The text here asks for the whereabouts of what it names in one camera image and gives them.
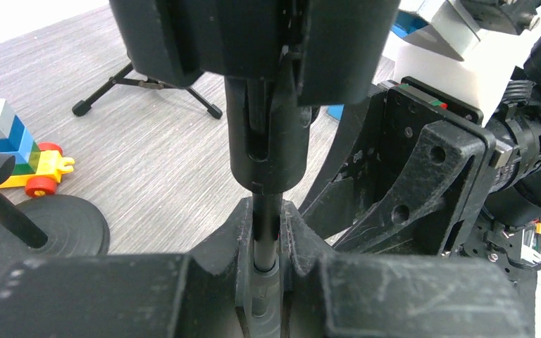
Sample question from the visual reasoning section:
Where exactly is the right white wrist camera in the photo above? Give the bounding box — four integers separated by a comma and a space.
394, 0, 540, 126

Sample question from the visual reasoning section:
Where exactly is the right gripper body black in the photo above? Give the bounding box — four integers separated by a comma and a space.
299, 77, 496, 257

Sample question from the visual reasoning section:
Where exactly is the black microphone stand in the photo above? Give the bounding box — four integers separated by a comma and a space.
0, 154, 110, 274
225, 52, 311, 337

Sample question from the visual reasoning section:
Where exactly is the black handheld microphone front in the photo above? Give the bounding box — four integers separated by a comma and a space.
110, 1, 399, 106

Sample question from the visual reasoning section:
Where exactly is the black tripod stand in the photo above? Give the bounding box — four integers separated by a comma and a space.
71, 63, 224, 120

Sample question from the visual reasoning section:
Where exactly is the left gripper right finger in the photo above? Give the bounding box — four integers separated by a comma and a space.
281, 202, 535, 337

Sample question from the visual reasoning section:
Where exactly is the black front microphone stand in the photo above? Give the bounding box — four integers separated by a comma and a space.
225, 52, 311, 337

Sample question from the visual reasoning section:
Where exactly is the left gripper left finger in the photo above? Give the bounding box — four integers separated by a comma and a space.
0, 199, 251, 337

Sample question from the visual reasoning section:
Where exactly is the colourful toy brick car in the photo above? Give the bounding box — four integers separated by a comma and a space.
0, 99, 75, 198

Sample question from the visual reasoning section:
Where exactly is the black rear microphone stand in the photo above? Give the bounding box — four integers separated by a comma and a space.
0, 154, 110, 274

